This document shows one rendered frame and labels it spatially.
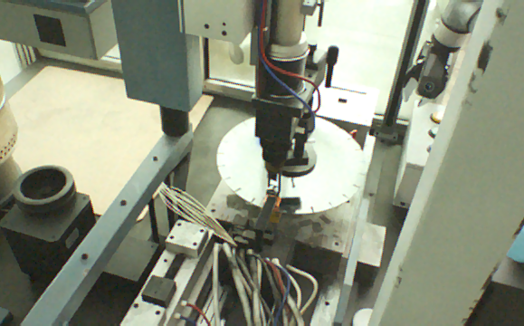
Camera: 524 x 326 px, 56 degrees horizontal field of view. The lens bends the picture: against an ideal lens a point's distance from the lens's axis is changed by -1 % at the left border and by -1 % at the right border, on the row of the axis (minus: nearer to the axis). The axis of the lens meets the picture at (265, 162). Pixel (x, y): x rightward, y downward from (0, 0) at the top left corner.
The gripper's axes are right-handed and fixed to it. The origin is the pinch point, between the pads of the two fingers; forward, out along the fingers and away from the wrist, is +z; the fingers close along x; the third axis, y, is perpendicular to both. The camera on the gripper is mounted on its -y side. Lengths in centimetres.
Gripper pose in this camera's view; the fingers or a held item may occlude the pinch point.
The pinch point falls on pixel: (413, 102)
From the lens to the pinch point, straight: 131.6
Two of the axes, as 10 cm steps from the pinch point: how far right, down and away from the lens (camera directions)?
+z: -1.4, 5.6, 8.2
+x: -9.3, -3.6, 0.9
